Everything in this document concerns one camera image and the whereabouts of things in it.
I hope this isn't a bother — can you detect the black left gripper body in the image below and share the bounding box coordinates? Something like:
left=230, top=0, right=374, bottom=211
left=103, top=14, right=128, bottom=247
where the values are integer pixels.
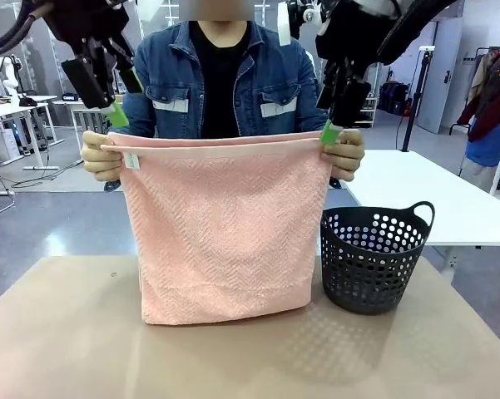
left=44, top=0, right=135, bottom=71

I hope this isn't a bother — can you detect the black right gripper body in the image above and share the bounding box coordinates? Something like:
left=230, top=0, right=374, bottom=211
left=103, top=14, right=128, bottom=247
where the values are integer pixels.
left=314, top=0, right=397, bottom=84

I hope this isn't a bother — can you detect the pink towel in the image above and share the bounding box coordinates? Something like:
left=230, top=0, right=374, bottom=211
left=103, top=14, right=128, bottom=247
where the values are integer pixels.
left=100, top=130, right=332, bottom=327

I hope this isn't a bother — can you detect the dark perforated plastic basket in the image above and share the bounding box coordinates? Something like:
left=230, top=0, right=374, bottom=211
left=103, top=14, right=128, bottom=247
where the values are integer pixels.
left=319, top=200, right=437, bottom=316

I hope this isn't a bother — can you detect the person's left hand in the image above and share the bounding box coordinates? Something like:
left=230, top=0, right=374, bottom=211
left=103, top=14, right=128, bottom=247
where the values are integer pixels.
left=319, top=128, right=366, bottom=183

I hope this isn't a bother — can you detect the person's right hand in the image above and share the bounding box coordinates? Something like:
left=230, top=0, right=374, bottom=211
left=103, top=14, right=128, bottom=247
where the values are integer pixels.
left=80, top=130, right=125, bottom=185

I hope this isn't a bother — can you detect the wooden shoe rack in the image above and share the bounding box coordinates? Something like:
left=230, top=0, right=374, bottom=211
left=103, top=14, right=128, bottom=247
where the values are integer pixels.
left=355, top=96, right=379, bottom=130

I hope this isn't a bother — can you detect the white desk with robots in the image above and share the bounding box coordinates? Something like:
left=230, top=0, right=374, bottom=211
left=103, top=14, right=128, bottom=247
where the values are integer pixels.
left=52, top=99, right=109, bottom=140

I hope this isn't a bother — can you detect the black luggage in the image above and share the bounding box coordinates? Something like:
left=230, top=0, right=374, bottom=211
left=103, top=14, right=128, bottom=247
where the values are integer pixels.
left=378, top=81, right=411, bottom=117

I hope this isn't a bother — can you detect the black tripod with white head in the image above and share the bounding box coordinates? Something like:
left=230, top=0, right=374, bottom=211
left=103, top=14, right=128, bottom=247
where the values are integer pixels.
left=400, top=46, right=436, bottom=153

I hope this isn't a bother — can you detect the long white desk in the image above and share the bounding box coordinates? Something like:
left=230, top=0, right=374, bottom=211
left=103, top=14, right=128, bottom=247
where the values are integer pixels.
left=0, top=94, right=65, bottom=172

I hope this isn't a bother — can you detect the person in denim jacket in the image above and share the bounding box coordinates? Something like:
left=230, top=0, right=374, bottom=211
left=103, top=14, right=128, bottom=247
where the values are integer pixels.
left=103, top=0, right=347, bottom=192

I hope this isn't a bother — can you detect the grey open door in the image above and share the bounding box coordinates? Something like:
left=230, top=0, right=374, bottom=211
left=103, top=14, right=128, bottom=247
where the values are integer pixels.
left=415, top=18, right=465, bottom=135

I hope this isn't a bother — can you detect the large white table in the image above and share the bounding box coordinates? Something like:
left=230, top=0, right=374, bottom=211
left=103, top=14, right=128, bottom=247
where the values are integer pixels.
left=344, top=148, right=500, bottom=288

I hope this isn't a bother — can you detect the beige coat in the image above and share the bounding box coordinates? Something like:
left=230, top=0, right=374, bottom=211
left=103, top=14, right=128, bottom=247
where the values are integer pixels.
left=467, top=52, right=498, bottom=106

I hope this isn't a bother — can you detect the blue garment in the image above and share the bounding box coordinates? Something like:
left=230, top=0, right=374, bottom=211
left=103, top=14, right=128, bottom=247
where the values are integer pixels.
left=465, top=122, right=500, bottom=168

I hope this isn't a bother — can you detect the maroon jacket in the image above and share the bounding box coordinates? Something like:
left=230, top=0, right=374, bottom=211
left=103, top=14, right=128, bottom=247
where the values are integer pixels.
left=457, top=47, right=500, bottom=145

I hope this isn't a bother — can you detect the right arm black cable sleeve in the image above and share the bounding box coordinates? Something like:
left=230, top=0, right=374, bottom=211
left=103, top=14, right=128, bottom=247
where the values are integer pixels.
left=373, top=0, right=459, bottom=67

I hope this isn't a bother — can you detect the arm black cable sleeve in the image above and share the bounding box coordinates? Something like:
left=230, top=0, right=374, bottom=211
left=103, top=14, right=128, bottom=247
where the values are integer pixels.
left=0, top=0, right=64, bottom=57
left=373, top=0, right=459, bottom=67

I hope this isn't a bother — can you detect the left arm black cable sleeve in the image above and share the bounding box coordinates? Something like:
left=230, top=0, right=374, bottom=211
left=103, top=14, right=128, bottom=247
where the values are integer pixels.
left=0, top=0, right=64, bottom=57

